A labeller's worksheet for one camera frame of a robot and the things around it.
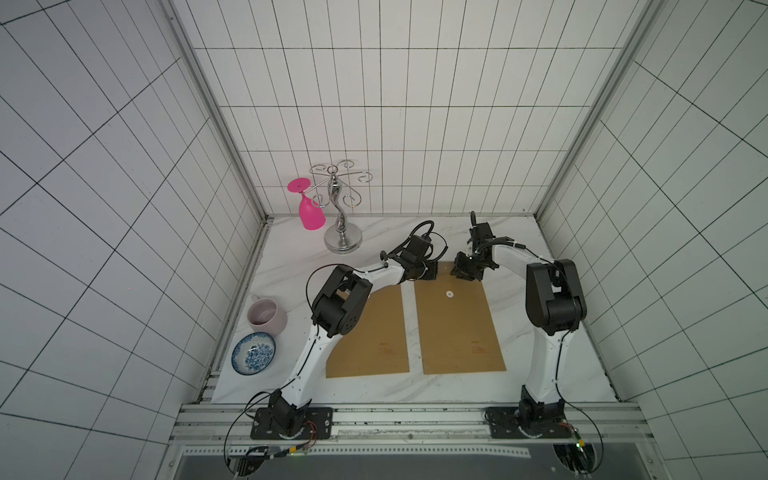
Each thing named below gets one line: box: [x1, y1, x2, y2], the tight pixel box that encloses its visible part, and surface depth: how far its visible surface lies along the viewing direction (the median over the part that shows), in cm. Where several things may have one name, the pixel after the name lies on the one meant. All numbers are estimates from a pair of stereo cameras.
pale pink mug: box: [247, 294, 288, 335], surface depth 89 cm
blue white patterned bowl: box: [231, 332, 276, 376], surface depth 85 cm
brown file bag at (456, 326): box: [414, 262, 507, 375], surface depth 92 cm
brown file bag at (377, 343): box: [326, 284, 410, 378], surface depth 84 cm
